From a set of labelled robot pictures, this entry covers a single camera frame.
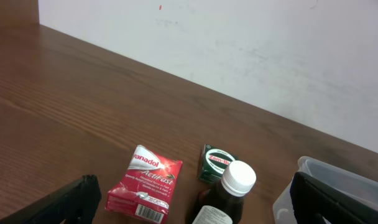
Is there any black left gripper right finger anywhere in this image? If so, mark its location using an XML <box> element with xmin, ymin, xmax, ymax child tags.
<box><xmin>290</xmin><ymin>172</ymin><xmax>378</xmax><ymax>224</ymax></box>

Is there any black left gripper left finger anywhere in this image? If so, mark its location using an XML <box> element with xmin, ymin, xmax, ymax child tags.
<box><xmin>0</xmin><ymin>175</ymin><xmax>102</xmax><ymax>224</ymax></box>

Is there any clear plastic container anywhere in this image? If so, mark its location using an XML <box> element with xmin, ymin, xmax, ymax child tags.
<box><xmin>272</xmin><ymin>156</ymin><xmax>378</xmax><ymax>224</ymax></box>

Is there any red Panadol ActiFast pack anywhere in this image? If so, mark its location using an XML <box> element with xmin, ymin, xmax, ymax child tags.
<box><xmin>105</xmin><ymin>145</ymin><xmax>183</xmax><ymax>224</ymax></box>

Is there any dark syrup bottle white cap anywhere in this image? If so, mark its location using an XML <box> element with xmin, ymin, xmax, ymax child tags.
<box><xmin>185</xmin><ymin>161</ymin><xmax>256</xmax><ymax>224</ymax></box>

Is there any green Zam-Buk box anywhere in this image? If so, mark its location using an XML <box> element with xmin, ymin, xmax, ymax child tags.
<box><xmin>197</xmin><ymin>144</ymin><xmax>238</xmax><ymax>184</ymax></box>

